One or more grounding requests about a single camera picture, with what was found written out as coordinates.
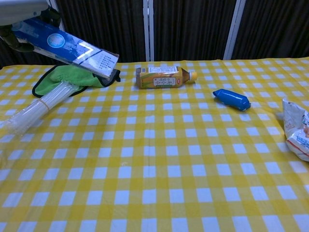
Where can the white crumpled snack bag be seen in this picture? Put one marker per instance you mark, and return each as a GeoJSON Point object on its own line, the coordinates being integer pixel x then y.
{"type": "Point", "coordinates": [295, 123]}

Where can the clear plastic straw bundle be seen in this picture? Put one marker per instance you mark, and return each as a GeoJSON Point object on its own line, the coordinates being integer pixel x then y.
{"type": "Point", "coordinates": [36, 110]}

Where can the green and grey microfiber cloth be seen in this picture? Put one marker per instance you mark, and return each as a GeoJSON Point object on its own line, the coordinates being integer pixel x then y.
{"type": "Point", "coordinates": [70, 77]}

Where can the yellow corn tea bottle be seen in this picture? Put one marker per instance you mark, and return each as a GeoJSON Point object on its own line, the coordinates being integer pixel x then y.
{"type": "Point", "coordinates": [159, 78]}

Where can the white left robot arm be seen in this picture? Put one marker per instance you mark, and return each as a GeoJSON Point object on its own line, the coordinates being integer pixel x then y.
{"type": "Point", "coordinates": [14, 9]}

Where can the blue foil snack packet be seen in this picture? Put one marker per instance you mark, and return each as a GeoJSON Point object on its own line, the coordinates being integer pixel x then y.
{"type": "Point", "coordinates": [231, 99]}

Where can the dark left robot hand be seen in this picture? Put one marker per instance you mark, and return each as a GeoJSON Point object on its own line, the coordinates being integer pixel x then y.
{"type": "Point", "coordinates": [10, 38]}

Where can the yellow white checkered tablecloth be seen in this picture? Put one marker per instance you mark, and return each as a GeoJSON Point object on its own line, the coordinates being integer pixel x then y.
{"type": "Point", "coordinates": [169, 169]}

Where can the blue white toothpaste box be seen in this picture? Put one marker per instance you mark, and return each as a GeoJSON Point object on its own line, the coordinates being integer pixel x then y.
{"type": "Point", "coordinates": [72, 52]}

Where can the tan rubber band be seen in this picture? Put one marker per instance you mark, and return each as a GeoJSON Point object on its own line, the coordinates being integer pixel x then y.
{"type": "Point", "coordinates": [45, 104]}

